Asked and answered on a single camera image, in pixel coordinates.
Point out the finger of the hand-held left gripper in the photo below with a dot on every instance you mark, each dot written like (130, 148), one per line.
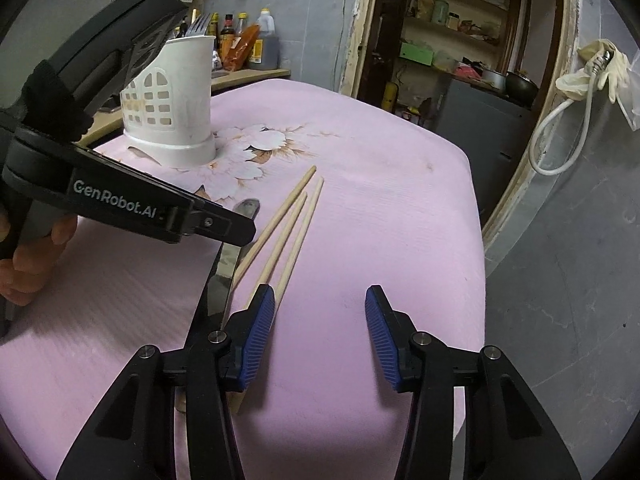
(220, 222)

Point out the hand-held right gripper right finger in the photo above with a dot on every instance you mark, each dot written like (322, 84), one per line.
(382, 340)

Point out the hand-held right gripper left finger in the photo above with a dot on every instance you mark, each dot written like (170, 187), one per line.
(257, 335)

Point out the steel table knife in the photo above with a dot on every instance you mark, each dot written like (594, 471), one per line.
(225, 280)

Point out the wooden chopstick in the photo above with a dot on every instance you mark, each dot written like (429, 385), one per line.
(305, 225)
(285, 232)
(280, 212)

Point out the white plastic utensil holder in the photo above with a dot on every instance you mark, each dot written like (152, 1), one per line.
(175, 110)

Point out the steel fork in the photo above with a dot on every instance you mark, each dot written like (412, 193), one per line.
(201, 24)

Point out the person's left hand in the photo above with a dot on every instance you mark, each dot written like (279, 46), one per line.
(30, 265)

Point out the white blue seasoning bag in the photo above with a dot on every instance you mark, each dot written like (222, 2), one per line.
(217, 59)

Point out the cooking oil jug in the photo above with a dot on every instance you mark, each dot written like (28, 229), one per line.
(265, 40)

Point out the dark sauce bottle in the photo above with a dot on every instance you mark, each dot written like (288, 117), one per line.
(227, 30)

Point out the slim sauce bottle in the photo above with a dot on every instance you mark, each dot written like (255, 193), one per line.
(241, 22)

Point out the yellow bottle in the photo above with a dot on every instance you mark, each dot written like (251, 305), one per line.
(390, 96)

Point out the grey cabinet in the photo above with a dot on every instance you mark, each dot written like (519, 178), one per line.
(480, 135)

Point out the green box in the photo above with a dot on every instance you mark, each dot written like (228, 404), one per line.
(416, 54)

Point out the pink cloth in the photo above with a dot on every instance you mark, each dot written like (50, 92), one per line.
(468, 71)

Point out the steel pot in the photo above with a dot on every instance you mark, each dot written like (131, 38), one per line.
(492, 77)

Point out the dark pot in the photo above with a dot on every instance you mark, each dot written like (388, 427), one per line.
(522, 87)

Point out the wooden shelf unit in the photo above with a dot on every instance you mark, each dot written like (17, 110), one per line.
(450, 33)

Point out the green canister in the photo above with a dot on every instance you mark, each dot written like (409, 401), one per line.
(440, 12)

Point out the small jar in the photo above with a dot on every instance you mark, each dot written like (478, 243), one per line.
(453, 21)

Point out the cream rubber gloves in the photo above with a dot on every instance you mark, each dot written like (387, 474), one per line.
(595, 60)

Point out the wooden door frame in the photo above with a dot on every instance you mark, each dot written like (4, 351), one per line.
(362, 25)

